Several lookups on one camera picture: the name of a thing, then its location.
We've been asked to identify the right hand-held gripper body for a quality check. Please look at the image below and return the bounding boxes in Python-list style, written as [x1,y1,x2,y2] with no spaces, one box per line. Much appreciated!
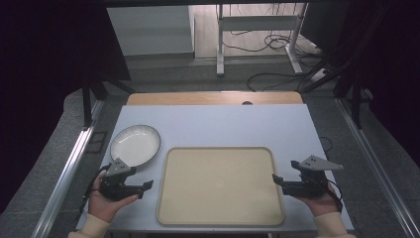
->
[282,154,345,199]

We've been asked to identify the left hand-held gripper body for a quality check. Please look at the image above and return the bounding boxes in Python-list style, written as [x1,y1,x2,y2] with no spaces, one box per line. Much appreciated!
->
[98,158,146,202]

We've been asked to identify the white plate with dark rim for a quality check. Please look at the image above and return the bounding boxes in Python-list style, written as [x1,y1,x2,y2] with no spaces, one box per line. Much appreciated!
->
[109,124,162,168]

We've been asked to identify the beige tray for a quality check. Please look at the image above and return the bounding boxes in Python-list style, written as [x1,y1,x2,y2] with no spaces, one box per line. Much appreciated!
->
[156,146,285,227]

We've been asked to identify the person's left hand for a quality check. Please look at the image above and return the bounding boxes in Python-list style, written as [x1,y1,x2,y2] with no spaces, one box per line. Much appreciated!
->
[87,181,141,224]

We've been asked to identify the person's right hand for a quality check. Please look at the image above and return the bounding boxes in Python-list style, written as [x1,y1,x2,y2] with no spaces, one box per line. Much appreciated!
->
[294,181,343,218]

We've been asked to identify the white board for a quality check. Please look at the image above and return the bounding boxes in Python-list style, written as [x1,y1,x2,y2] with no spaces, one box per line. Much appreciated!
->
[75,104,356,232]

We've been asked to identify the black metal stand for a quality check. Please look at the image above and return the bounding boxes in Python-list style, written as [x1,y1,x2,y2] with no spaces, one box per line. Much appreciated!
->
[81,75,137,131]
[296,56,374,130]

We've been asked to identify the wooden desk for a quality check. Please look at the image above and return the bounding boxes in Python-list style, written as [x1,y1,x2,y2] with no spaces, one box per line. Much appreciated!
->
[126,91,305,107]

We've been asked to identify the dark curtain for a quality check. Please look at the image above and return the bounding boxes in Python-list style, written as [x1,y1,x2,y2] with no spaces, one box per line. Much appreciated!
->
[0,0,132,216]
[300,0,420,160]

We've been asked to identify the white metal stand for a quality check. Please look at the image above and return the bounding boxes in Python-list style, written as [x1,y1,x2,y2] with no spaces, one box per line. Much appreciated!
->
[216,3,309,77]

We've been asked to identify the white cabinet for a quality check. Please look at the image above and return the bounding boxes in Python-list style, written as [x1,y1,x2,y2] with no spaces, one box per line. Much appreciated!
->
[106,5,196,58]

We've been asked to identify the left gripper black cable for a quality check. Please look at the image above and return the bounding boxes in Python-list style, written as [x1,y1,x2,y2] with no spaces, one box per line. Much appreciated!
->
[78,164,113,216]

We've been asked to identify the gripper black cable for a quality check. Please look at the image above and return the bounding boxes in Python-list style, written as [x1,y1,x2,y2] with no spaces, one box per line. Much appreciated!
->
[324,178,345,213]
[78,164,113,216]

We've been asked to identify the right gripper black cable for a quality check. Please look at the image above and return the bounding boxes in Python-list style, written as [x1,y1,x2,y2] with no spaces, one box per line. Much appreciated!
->
[324,178,345,213]

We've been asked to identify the silver floor rail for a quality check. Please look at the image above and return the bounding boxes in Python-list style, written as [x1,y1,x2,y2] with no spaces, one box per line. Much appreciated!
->
[30,99,106,238]
[335,97,420,238]

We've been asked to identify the black floor cables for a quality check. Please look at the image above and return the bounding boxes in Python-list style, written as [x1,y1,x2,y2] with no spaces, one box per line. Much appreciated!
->
[221,29,331,93]

